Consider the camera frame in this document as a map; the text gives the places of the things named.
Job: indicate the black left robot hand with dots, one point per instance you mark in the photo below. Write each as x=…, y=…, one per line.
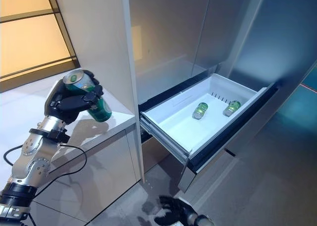
x=67, y=104

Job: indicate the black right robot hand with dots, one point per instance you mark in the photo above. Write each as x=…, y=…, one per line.
x=178, y=211

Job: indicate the tall green drink can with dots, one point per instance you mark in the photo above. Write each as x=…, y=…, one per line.
x=101, y=112

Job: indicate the white fridge drawer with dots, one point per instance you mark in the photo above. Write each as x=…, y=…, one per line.
x=171, y=122

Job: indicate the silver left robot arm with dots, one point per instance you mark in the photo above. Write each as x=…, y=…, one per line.
x=37, y=166

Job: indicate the tall white cabinet panel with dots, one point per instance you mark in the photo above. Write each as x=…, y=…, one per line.
x=99, y=37

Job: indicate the white counter cabinet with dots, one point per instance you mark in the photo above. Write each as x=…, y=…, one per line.
x=99, y=174

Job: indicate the small green drink can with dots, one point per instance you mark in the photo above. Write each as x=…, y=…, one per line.
x=231, y=108
x=200, y=110

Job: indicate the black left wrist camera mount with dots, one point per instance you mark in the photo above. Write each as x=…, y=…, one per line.
x=49, y=134

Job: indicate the dark window frame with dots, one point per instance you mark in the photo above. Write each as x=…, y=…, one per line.
x=62, y=25

